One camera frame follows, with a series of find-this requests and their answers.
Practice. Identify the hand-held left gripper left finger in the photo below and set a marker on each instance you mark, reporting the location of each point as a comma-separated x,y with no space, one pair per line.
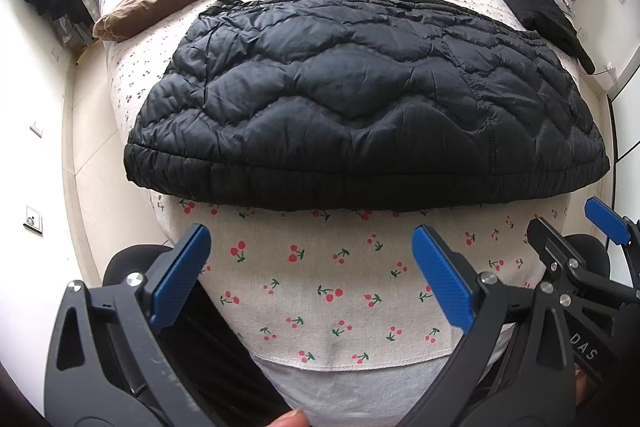
180,277

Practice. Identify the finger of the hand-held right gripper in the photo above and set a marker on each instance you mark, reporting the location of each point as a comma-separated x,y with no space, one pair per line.
552,252
607,219

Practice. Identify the person's right hand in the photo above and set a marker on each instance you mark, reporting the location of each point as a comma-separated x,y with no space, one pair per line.
582,389

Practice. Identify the person's left hand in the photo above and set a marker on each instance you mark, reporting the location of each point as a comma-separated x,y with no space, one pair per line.
292,419

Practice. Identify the black quilted puffer jacket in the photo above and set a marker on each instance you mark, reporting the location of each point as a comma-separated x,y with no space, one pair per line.
350,107

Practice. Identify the cherry print bed sheet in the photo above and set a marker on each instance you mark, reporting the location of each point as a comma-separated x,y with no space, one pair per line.
325,267

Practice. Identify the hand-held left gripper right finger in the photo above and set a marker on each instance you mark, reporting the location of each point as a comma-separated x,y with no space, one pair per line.
442,279

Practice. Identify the white wall switch with knob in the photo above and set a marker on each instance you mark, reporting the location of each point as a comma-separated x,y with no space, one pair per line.
34,220

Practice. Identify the bed with white sheet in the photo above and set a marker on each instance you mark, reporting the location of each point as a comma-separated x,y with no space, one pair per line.
350,394

